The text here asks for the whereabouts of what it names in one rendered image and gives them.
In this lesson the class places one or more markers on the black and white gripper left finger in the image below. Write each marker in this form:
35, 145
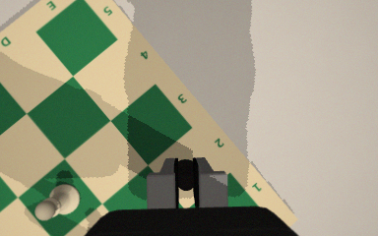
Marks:
162, 186

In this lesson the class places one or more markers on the white pawn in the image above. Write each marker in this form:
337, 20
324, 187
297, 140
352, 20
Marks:
65, 197

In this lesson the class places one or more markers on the green and cream chessboard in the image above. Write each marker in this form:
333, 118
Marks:
85, 100

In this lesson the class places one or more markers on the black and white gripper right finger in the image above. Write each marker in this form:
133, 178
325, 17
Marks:
210, 187

